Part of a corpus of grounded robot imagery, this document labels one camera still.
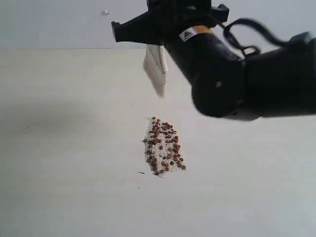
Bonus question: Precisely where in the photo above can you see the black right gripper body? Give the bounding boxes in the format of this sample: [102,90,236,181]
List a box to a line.
[147,0,229,49]

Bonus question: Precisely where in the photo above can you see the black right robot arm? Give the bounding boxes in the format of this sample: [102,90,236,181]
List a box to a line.
[111,0,316,120]

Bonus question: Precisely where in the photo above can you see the wide white bristle paintbrush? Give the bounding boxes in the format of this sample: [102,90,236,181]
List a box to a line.
[143,44,168,97]

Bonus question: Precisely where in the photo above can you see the brown pellets and rice pile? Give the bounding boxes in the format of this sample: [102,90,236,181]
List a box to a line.
[142,116,187,178]

